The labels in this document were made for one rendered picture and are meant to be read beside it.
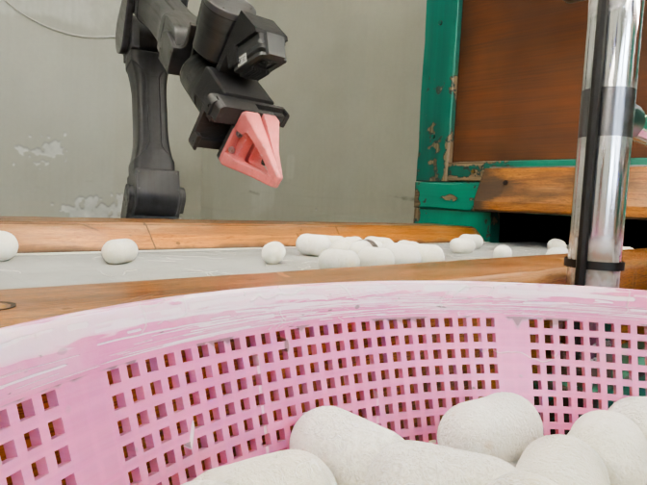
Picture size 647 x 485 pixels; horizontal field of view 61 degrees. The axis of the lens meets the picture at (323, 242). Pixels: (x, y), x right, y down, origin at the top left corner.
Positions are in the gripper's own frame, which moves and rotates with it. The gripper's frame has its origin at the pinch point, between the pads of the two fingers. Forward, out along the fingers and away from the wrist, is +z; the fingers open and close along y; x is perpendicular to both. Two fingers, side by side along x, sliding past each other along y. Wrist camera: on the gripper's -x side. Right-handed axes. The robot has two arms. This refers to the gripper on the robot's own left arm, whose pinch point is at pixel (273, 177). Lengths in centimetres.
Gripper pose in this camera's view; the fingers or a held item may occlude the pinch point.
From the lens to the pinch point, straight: 57.6
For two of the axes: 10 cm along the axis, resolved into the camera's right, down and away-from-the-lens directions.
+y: 7.3, -0.1, 6.9
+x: -4.8, 7.0, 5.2
